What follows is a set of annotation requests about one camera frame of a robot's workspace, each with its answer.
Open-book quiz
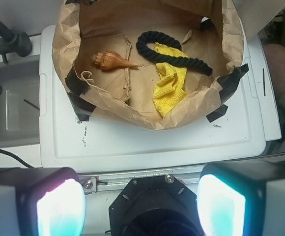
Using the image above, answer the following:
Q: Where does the orange spiral sea shell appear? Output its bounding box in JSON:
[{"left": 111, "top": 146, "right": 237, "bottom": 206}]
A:
[{"left": 91, "top": 51, "right": 139, "bottom": 70}]

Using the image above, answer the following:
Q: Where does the aluminium extrusion rail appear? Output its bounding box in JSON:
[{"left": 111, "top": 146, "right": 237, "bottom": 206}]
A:
[{"left": 78, "top": 164, "right": 204, "bottom": 195}]

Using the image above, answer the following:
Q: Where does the brown paper bag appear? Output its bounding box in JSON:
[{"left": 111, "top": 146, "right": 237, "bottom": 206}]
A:
[{"left": 52, "top": 0, "right": 249, "bottom": 130}]

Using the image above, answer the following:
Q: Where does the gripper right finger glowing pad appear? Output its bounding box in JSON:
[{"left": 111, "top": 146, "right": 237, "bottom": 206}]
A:
[{"left": 197, "top": 162, "right": 285, "bottom": 236}]

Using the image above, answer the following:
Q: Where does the yellow microfiber cloth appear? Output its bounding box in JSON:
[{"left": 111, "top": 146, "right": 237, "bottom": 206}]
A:
[{"left": 152, "top": 42, "right": 189, "bottom": 118}]

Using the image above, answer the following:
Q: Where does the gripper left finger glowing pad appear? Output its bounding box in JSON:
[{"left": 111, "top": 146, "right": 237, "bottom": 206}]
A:
[{"left": 0, "top": 167, "right": 86, "bottom": 236}]

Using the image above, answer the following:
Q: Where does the black cable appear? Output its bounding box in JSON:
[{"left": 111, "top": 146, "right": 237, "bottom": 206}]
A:
[{"left": 0, "top": 144, "right": 35, "bottom": 169}]

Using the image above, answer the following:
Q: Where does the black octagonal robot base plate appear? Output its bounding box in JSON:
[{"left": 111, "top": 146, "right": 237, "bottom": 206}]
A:
[{"left": 109, "top": 183, "right": 204, "bottom": 236}]

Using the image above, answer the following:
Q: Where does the black twisted rope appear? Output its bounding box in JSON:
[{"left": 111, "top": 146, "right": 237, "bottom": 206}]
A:
[{"left": 136, "top": 31, "right": 213, "bottom": 76}]

